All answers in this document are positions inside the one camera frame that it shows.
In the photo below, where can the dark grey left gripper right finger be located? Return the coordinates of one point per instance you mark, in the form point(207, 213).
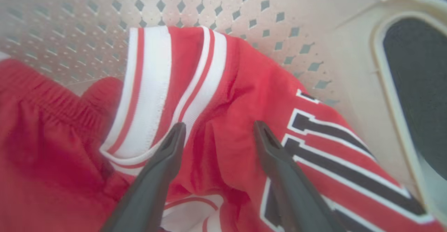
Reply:
point(293, 197)

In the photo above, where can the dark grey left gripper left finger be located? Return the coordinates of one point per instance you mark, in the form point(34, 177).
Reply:
point(150, 190)

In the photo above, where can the red jersey with black number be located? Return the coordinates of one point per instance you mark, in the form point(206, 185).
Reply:
point(237, 85)

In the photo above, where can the white perforated laundry basket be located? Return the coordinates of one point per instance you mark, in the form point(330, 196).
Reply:
point(209, 1)

